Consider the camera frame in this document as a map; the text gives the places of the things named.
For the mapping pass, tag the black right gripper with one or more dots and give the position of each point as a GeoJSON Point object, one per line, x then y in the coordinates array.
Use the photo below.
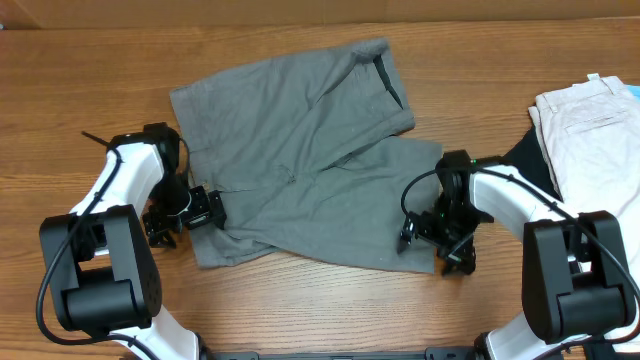
{"type": "Point", "coordinates": [463, 255]}

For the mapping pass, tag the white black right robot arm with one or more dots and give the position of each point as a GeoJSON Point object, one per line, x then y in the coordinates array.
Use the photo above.
{"type": "Point", "coordinates": [576, 283]}

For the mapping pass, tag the grey shorts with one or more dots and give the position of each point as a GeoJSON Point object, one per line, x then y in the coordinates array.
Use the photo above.
{"type": "Point", "coordinates": [310, 154]}

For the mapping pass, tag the light blue cloth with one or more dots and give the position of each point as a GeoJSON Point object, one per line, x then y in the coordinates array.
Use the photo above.
{"type": "Point", "coordinates": [634, 90]}

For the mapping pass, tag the black folded garment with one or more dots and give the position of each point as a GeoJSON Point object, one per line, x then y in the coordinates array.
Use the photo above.
{"type": "Point", "coordinates": [526, 156]}

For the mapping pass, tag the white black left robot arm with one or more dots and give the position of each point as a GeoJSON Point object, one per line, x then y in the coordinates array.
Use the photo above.
{"type": "Point", "coordinates": [101, 282]}

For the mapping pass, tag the light beige folded shorts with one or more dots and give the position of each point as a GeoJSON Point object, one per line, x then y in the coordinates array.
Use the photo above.
{"type": "Point", "coordinates": [589, 138]}

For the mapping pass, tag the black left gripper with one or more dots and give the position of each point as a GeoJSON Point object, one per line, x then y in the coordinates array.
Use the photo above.
{"type": "Point", "coordinates": [159, 223]}

